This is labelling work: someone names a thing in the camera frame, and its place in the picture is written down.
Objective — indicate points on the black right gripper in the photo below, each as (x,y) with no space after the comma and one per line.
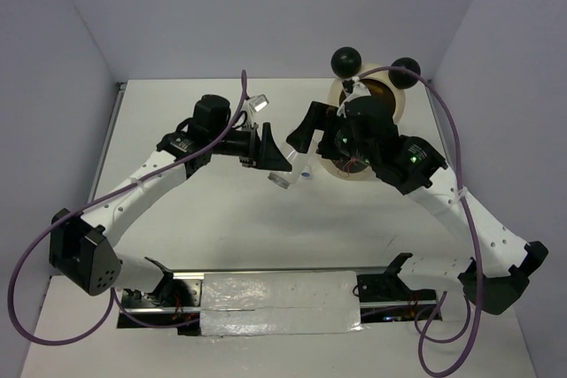
(316,116)

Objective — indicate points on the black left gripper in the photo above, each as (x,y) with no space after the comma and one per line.
(265,152)

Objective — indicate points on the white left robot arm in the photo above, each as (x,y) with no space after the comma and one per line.
(82,247)

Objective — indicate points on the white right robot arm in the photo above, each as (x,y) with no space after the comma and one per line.
(496,274)

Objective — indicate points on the cream bin with black ears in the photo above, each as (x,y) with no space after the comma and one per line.
(384,90)

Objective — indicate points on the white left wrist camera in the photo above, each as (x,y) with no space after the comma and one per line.
(251,107)

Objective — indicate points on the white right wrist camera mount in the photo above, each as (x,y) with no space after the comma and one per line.
(353,88)

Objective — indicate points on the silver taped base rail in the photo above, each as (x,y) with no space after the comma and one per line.
(273,302)

